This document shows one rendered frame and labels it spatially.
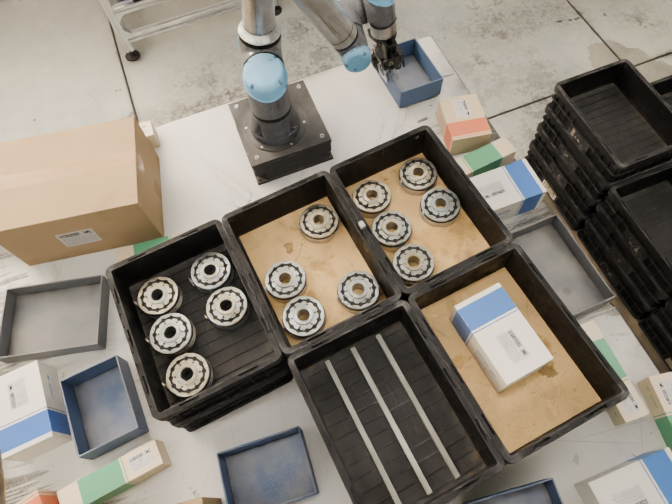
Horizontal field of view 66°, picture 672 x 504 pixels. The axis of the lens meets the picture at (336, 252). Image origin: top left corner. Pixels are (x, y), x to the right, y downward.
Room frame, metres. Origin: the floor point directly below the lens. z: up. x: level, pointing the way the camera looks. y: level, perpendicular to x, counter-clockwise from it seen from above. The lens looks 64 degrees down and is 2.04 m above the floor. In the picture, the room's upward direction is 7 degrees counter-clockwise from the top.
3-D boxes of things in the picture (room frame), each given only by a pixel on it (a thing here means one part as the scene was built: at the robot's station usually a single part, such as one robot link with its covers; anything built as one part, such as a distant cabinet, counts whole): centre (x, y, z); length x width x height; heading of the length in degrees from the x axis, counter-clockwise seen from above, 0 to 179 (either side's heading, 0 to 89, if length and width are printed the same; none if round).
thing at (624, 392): (0.28, -0.35, 0.92); 0.40 x 0.30 x 0.02; 20
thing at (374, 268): (0.55, 0.07, 0.87); 0.40 x 0.30 x 0.11; 20
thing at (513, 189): (0.75, -0.49, 0.74); 0.20 x 0.12 x 0.09; 104
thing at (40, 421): (0.31, 0.80, 0.74); 0.20 x 0.12 x 0.09; 19
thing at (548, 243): (0.51, -0.56, 0.73); 0.27 x 0.20 x 0.05; 16
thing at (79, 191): (0.91, 0.71, 0.80); 0.40 x 0.30 x 0.20; 95
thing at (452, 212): (0.68, -0.29, 0.86); 0.10 x 0.10 x 0.01
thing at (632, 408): (0.23, -0.61, 0.73); 0.24 x 0.06 x 0.06; 12
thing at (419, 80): (1.25, -0.31, 0.75); 0.20 x 0.15 x 0.07; 16
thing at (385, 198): (0.73, -0.11, 0.86); 0.10 x 0.10 x 0.01
